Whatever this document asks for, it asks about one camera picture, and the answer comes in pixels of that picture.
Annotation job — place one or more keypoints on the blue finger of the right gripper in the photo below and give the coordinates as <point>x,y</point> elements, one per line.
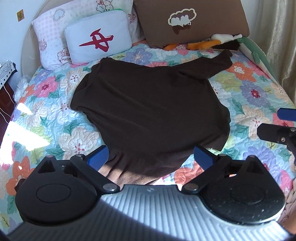
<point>286,114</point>

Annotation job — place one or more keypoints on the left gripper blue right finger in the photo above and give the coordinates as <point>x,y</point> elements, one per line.
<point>213,166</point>

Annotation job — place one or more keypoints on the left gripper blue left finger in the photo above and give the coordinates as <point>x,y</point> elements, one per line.
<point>88,167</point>

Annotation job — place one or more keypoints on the dark brown sweater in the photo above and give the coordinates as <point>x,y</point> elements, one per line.
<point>151,118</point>

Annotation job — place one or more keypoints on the person's right hand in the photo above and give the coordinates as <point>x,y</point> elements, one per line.
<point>287,218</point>

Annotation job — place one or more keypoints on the floral quilt bedspread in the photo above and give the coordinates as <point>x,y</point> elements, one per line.
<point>43,123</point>

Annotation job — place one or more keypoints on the green crocodile plush toy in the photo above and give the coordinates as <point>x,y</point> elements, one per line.
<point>255,54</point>

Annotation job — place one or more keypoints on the beige patterned curtain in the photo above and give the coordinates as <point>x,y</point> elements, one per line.
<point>272,28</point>

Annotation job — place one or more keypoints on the white goose plush toy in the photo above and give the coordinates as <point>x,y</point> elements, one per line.
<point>215,39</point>

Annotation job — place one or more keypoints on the dark wooden nightstand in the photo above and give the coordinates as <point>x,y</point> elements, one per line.
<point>7,102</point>

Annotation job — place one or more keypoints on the white cushion red symbol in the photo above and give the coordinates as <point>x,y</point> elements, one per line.
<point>98,36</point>

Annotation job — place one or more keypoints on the patterned grey table runner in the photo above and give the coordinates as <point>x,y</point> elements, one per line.
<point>6,71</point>

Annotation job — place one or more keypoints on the pink floral white pillow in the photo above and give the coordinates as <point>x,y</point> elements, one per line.
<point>49,27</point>

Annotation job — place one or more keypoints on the large brown pillow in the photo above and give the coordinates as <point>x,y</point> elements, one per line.
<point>178,22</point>

